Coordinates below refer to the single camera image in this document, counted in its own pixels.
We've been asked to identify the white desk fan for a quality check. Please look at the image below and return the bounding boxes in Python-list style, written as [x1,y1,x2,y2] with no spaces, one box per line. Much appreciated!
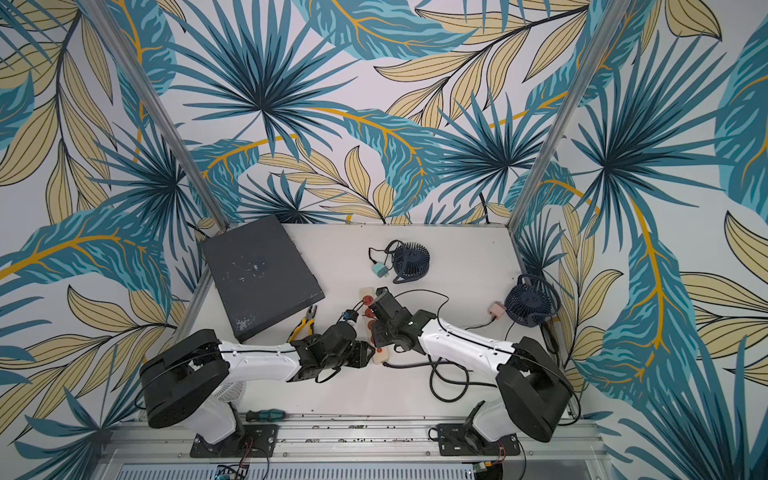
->
[213,381,246,404]

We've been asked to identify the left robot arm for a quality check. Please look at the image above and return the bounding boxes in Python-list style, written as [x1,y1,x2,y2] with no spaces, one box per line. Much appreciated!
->
[140,322,375,449]

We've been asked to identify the teal plug adapter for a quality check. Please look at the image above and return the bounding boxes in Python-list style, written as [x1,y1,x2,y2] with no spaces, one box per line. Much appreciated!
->
[371,262,390,278]

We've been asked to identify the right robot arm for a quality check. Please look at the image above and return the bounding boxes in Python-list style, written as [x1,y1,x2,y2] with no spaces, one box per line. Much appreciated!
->
[370,287,574,443]

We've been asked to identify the pink plug adapter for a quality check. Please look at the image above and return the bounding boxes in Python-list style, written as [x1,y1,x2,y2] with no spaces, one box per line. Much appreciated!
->
[488,302,506,320]

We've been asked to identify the navy desk fan center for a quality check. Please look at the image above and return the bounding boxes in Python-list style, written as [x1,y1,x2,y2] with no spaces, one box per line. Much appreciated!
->
[391,240,431,284]

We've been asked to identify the black power strip cable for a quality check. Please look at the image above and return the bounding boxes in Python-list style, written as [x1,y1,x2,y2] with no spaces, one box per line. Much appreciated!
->
[383,353,502,404]

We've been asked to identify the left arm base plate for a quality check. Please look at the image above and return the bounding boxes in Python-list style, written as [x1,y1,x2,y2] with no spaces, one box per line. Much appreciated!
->
[190,423,279,459]

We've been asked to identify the navy desk fan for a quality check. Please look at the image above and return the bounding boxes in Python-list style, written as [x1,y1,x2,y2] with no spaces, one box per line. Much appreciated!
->
[504,274,562,327]
[391,240,431,284]

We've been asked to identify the beige power strip red sockets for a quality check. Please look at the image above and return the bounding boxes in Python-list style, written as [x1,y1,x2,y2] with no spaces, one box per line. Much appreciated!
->
[356,287,390,365]

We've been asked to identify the dark grey square board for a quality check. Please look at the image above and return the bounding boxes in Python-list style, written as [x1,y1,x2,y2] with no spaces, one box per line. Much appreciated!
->
[202,215,325,343]

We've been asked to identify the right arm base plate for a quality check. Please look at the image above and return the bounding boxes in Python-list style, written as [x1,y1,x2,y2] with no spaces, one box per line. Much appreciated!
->
[428,423,521,457]

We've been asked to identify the yellow black pliers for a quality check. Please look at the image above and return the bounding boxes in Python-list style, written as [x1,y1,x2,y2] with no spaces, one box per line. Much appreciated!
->
[287,305,317,342]

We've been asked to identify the green handled screwdriver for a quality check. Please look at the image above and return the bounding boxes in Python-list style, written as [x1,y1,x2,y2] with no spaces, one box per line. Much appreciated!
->
[245,409,287,423]

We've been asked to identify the aluminium rail frame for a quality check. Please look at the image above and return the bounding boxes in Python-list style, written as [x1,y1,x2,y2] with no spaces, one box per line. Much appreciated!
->
[92,414,618,479]

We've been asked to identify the navy desk fan right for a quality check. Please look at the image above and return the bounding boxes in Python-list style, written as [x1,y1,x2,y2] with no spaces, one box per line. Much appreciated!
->
[504,274,562,327]

